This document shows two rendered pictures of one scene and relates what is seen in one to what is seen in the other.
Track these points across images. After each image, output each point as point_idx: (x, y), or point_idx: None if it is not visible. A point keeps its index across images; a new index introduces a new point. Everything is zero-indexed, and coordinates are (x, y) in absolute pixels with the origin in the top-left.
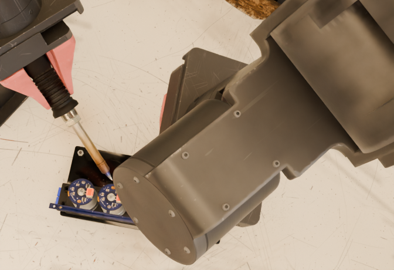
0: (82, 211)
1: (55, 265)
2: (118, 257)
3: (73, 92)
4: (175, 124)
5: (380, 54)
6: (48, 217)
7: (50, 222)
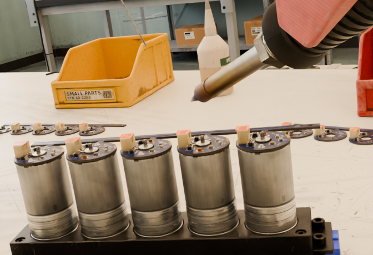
0: (254, 129)
1: (311, 201)
2: None
3: (277, 19)
4: None
5: None
6: (347, 238)
7: (341, 233)
